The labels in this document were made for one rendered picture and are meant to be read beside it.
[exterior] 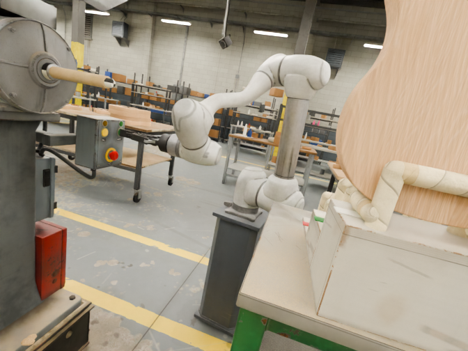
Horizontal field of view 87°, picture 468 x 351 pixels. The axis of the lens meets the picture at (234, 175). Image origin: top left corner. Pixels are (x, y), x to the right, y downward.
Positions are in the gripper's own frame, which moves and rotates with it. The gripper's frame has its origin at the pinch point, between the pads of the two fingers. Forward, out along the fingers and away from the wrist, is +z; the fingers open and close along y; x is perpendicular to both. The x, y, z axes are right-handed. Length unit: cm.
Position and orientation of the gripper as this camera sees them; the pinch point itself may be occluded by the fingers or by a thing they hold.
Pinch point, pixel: (127, 134)
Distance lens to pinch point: 114.8
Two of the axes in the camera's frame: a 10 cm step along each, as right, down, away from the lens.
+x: 1.9, -9.5, -2.3
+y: 2.5, -1.8, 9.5
